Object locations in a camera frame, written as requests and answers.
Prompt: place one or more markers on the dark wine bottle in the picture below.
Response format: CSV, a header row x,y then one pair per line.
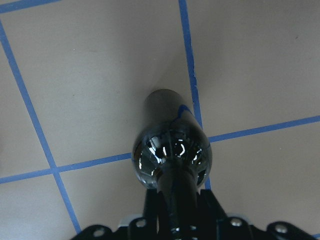
x,y
173,157

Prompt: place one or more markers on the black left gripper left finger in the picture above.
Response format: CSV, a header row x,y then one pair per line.
x,y
151,210

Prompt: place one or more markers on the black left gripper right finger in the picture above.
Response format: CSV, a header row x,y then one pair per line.
x,y
210,210

